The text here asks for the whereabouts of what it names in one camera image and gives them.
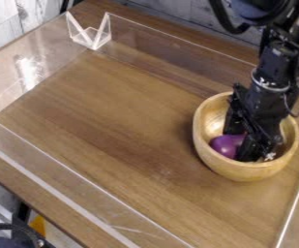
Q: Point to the purple toy eggplant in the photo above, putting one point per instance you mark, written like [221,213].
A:
[226,144]

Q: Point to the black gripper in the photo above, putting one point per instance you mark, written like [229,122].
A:
[260,106]

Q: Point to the clear acrylic corner bracket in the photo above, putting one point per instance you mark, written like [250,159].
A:
[89,37]

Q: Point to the black clamp with bolt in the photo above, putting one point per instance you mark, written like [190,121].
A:
[25,233]

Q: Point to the brown wooden bowl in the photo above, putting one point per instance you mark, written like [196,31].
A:
[208,127]

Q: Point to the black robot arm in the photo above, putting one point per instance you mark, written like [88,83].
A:
[277,16]

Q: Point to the clear acrylic tray wall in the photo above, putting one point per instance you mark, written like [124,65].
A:
[97,148]

